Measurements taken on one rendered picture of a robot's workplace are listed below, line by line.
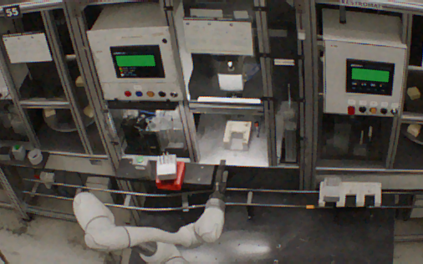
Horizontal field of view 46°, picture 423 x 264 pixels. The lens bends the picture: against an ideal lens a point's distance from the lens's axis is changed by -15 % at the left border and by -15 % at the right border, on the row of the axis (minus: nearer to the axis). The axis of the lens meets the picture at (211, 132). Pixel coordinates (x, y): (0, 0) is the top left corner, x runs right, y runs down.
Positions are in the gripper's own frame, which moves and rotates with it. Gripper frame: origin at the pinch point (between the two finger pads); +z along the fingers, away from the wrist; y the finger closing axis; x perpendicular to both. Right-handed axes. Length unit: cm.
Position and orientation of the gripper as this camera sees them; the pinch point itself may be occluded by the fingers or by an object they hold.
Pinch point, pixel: (223, 170)
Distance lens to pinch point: 283.5
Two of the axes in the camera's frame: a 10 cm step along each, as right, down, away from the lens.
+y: -1.1, -6.9, -7.2
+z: 1.7, -7.2, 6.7
